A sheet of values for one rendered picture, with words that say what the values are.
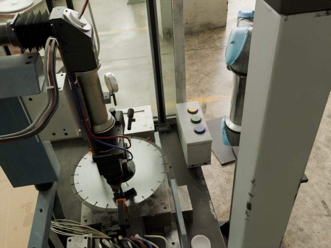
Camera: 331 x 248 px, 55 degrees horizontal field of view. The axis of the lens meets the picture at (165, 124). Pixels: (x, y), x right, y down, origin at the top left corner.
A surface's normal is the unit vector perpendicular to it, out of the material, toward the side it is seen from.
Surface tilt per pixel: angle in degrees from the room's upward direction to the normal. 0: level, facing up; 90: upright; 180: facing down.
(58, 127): 90
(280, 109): 90
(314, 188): 0
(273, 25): 90
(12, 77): 59
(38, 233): 0
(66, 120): 90
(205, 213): 0
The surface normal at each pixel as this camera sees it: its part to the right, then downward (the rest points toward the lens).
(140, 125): -0.07, -0.76
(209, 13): 0.31, 0.60
